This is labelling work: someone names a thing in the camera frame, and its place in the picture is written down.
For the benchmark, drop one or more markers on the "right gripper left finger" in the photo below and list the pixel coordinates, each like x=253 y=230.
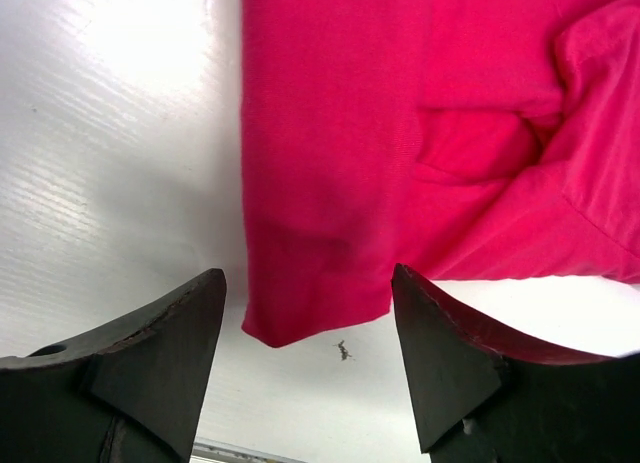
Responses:
x=130 y=390

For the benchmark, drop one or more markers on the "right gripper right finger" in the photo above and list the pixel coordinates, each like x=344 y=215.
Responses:
x=482 y=391

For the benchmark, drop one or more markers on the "pink t-shirt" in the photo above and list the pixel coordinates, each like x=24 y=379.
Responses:
x=467 y=139

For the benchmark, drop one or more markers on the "aluminium mounting rail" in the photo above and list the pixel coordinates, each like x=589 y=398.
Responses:
x=205 y=450

